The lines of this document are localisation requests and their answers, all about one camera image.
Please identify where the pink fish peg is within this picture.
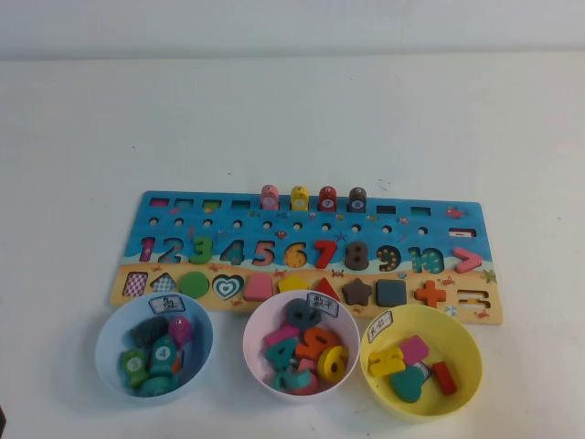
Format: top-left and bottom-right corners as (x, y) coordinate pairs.
(260, 184), (281, 211)

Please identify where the red fish peg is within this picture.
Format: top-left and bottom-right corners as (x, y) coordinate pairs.
(318, 186), (338, 213)

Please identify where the teal wooden number piece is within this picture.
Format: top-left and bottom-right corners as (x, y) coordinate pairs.
(269, 369), (293, 392)

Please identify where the dark grey wooden square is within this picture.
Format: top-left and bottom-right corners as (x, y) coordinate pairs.
(375, 278), (408, 308)

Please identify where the pink wooden number one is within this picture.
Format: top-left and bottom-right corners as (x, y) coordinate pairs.
(264, 325), (301, 348)

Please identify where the white label with fish character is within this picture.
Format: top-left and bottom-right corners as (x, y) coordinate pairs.
(148, 294), (186, 316)

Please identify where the yellow plastic bowl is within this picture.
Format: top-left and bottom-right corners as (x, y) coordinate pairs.
(359, 305), (484, 417)

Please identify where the red wooden rectangle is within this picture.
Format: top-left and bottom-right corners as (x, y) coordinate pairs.
(431, 360), (458, 397)

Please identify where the brown fish peg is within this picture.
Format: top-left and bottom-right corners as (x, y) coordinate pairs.
(347, 187), (368, 214)

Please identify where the magenta wooden fish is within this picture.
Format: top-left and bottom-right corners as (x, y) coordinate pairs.
(167, 315), (192, 348)

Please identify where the white handwritten tilted label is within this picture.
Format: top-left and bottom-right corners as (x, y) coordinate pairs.
(367, 310), (395, 344)

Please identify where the orange wooden plus sign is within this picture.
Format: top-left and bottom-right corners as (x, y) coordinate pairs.
(414, 279), (448, 309)

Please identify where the red wooden triangle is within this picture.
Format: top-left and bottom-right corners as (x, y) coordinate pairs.
(314, 276), (344, 304)

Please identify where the magenta wooden diamond piece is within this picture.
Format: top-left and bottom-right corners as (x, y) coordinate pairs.
(399, 334), (431, 367)

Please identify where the pale pink plastic bowl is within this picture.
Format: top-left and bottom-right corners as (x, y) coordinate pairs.
(241, 288), (361, 404)

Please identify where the green wooden circle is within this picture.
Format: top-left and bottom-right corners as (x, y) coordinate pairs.
(179, 271), (211, 301)

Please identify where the brown wooden number eight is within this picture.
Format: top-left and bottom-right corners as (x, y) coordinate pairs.
(344, 241), (370, 272)

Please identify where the teal fish with number four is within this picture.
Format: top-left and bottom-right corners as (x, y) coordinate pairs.
(145, 334), (179, 379)

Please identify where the colourful wooden puzzle board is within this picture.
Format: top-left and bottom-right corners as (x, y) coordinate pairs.
(108, 189), (504, 326)

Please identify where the dark grey wooden fish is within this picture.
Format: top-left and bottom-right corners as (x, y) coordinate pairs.
(129, 316), (171, 348)

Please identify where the red wooden number seven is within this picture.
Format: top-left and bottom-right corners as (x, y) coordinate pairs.
(314, 240), (339, 270)

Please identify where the teal wooden fish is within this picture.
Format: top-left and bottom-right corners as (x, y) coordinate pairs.
(139, 374), (180, 398)

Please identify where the teal wooden heart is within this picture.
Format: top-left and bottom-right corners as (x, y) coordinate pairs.
(388, 365), (427, 404)

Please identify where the pink wooden trapezoid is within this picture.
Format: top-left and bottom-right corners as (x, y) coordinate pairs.
(243, 273), (275, 302)

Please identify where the yellow wooden pentagon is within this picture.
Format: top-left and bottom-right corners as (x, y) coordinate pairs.
(277, 275), (308, 296)

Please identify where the yellow wooden number six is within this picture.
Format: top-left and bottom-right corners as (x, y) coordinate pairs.
(317, 345), (351, 381)

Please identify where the orange wooden number five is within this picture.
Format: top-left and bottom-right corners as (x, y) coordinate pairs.
(294, 325), (342, 367)

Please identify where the white label with two characters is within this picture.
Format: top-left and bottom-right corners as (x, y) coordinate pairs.
(306, 291), (342, 315)

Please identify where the green fish with number three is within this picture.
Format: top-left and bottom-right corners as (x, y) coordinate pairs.
(120, 349), (150, 390)

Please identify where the teal wooden number four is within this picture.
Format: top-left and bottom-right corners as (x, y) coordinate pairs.
(261, 337), (298, 372)

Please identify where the green wooden number three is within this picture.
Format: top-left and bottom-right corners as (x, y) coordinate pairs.
(189, 234), (215, 265)

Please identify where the brown wooden star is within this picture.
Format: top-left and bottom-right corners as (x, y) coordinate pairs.
(341, 278), (374, 306)

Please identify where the light blue plastic bowl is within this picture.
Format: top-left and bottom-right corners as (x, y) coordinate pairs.
(94, 295), (215, 397)

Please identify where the pink wooden greater-than sign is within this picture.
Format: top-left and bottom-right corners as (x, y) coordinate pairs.
(452, 246), (484, 274)

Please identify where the yellow fish peg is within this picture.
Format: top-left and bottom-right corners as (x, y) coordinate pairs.
(290, 185), (311, 212)

